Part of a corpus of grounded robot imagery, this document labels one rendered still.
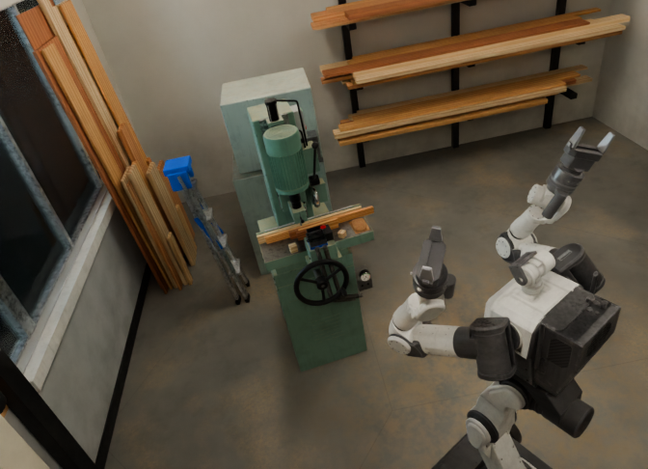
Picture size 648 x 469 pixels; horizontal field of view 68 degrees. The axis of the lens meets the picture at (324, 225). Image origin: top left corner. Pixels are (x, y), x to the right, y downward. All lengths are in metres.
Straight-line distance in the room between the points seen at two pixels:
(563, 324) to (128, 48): 4.05
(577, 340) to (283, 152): 1.48
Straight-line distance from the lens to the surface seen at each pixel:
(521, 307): 1.50
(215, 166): 4.99
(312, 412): 2.96
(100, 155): 3.53
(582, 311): 1.53
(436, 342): 1.49
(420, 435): 2.83
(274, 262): 2.52
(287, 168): 2.35
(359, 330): 3.02
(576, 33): 4.91
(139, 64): 4.71
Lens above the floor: 2.42
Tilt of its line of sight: 35 degrees down
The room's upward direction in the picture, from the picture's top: 11 degrees counter-clockwise
